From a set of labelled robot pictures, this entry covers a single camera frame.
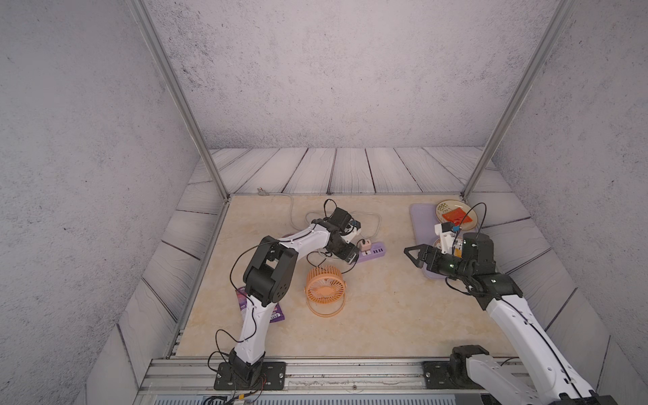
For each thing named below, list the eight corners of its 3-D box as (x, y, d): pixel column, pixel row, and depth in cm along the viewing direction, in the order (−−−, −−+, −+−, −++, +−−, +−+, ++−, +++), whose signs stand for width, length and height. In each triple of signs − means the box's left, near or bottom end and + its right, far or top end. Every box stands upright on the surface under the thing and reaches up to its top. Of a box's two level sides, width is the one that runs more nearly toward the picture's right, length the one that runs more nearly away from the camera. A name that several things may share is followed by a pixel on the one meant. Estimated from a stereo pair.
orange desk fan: (307, 316, 87) (304, 301, 77) (309, 283, 95) (306, 265, 85) (346, 316, 87) (347, 301, 77) (345, 283, 95) (346, 265, 85)
